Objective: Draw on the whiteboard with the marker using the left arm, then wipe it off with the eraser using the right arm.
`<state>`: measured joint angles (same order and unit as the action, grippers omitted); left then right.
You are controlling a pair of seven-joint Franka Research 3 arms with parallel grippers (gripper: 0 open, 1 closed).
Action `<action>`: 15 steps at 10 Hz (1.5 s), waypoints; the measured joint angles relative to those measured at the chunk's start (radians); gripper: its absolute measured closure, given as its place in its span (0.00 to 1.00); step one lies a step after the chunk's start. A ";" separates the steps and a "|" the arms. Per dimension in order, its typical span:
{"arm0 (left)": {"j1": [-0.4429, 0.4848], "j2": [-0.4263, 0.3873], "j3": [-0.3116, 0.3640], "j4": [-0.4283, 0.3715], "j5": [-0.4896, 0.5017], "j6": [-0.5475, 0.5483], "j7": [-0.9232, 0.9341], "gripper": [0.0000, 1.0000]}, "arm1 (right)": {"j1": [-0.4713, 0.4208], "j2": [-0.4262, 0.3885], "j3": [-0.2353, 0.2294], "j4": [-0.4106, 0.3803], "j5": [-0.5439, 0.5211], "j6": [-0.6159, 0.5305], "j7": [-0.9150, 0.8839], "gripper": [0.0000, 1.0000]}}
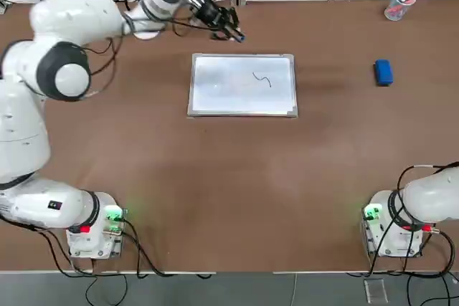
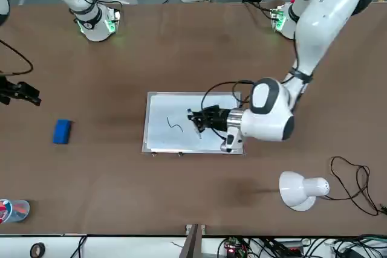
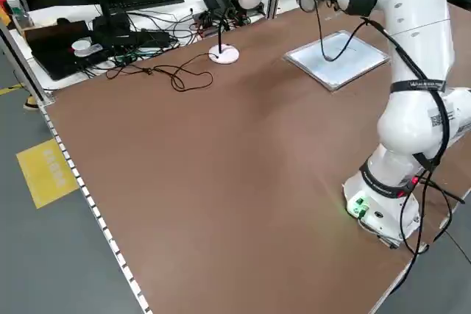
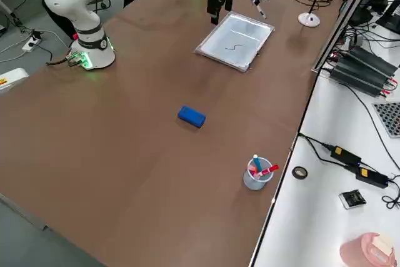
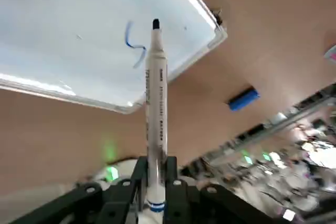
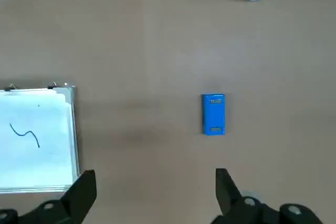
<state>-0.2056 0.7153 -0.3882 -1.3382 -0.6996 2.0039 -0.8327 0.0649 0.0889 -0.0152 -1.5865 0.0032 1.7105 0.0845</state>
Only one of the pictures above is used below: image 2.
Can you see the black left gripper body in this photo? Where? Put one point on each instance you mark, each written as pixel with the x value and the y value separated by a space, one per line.
pixel 220 119

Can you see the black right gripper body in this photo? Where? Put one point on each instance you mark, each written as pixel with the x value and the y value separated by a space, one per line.
pixel 9 89

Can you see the white whiteboard marker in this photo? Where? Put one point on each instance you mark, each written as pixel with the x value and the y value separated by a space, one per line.
pixel 197 131

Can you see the blue whiteboard eraser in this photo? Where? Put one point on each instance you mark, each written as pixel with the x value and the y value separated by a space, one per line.
pixel 62 131

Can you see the silver framed whiteboard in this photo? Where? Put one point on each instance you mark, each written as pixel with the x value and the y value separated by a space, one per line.
pixel 169 140

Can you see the orange marker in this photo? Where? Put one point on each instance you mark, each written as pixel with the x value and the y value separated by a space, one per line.
pixel 20 208

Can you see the red marker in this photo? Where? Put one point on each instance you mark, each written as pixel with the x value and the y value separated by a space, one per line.
pixel 3 208

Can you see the white desk lamp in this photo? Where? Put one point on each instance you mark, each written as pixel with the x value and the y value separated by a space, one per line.
pixel 299 190

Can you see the clear plastic pen cup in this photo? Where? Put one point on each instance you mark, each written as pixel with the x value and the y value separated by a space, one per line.
pixel 18 211

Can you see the green circuit board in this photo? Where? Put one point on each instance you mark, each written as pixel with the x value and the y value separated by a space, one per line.
pixel 232 247

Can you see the black power strip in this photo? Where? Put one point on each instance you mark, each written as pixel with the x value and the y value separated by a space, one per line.
pixel 291 246

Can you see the black tape roll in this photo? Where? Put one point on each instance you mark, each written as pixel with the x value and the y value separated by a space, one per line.
pixel 37 249

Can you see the aluminium frame post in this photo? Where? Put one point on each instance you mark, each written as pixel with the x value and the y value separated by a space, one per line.
pixel 193 243

